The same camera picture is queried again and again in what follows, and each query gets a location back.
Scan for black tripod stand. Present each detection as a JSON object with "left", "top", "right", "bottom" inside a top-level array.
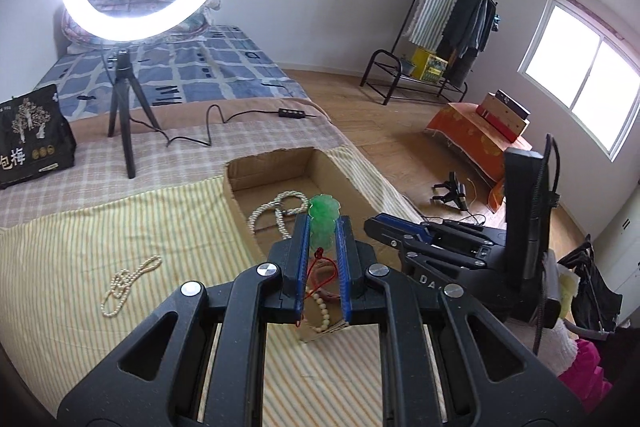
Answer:
[{"left": 102, "top": 42, "right": 163, "bottom": 180}]

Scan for blue patterned bed sheet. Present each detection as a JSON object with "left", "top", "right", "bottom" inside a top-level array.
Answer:
[{"left": 31, "top": 24, "right": 311, "bottom": 123}]

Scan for window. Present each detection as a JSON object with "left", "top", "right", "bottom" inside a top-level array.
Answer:
[{"left": 519, "top": 0, "right": 640, "bottom": 160}]

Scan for green jade pendant red cord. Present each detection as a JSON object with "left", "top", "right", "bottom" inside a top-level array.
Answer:
[{"left": 299, "top": 194, "right": 343, "bottom": 323}]

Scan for yellow crate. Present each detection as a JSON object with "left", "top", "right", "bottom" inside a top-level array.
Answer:
[{"left": 411, "top": 47, "right": 447, "bottom": 83}]

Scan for orange cloth covered table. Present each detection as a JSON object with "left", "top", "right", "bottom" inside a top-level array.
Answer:
[{"left": 425, "top": 102, "right": 533, "bottom": 213}]

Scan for red box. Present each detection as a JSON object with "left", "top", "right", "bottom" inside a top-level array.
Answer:
[{"left": 476, "top": 104, "right": 516, "bottom": 142}]

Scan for beige plaid blanket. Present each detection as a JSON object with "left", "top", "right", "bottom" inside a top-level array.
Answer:
[{"left": 0, "top": 96, "right": 351, "bottom": 233}]

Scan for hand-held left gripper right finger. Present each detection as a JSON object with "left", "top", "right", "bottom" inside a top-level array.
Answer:
[{"left": 334, "top": 214, "right": 586, "bottom": 427}]

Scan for large white bead necklace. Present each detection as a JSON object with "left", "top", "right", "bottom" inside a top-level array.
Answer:
[{"left": 248, "top": 190, "right": 309, "bottom": 240}]

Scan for curtain rail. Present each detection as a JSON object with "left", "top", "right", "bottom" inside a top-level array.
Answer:
[{"left": 530, "top": 0, "right": 626, "bottom": 42}]

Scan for wooden bead bracelet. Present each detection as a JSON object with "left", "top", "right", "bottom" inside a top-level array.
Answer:
[{"left": 309, "top": 289, "right": 335, "bottom": 334}]

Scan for tan cardboard gift box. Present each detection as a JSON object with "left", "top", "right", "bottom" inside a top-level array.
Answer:
[{"left": 482, "top": 91, "right": 531, "bottom": 143}]

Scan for black metal clothes rack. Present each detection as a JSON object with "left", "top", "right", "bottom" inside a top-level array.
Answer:
[{"left": 361, "top": 0, "right": 496, "bottom": 107}]

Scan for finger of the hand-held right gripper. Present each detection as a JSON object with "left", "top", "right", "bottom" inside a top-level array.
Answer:
[
  {"left": 400, "top": 237, "right": 501, "bottom": 269},
  {"left": 364, "top": 213, "right": 505, "bottom": 249}
]

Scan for dark flat box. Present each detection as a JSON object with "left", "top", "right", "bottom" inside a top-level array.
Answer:
[{"left": 495, "top": 90, "right": 532, "bottom": 120}]

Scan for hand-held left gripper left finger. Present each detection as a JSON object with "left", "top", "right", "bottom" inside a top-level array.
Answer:
[{"left": 57, "top": 213, "right": 312, "bottom": 427}]

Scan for black cable with inline controller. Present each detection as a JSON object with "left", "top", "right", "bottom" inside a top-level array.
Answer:
[{"left": 130, "top": 104, "right": 318, "bottom": 148}]

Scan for thin pearl necklace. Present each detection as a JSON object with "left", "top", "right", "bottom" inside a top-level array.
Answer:
[{"left": 100, "top": 255, "right": 163, "bottom": 319}]

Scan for dark hanging clothes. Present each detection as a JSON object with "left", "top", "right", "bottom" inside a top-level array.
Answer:
[{"left": 440, "top": 0, "right": 497, "bottom": 85}]

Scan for yellow striped blanket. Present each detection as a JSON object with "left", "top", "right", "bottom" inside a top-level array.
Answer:
[{"left": 0, "top": 146, "right": 426, "bottom": 427}]

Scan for black printed snack bag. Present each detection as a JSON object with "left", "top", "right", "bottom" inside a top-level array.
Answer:
[{"left": 0, "top": 83, "right": 77, "bottom": 190}]

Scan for small black floor tripod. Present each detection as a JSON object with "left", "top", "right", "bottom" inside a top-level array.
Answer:
[{"left": 432, "top": 172, "right": 471, "bottom": 212}]

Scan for black fabric bag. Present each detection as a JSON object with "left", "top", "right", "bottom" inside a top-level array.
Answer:
[{"left": 557, "top": 234, "right": 623, "bottom": 333}]

